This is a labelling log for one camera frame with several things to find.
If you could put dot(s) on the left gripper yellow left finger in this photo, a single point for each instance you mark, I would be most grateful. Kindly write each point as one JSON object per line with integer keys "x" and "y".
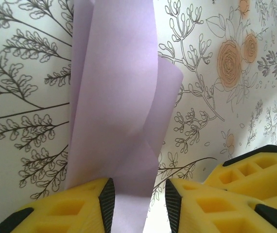
{"x": 68, "y": 208}

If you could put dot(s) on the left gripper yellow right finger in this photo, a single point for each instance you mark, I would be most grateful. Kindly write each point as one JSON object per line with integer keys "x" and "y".
{"x": 201, "y": 213}

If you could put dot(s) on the light purple cloth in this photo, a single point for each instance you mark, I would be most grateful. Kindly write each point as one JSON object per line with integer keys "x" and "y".
{"x": 119, "y": 72}

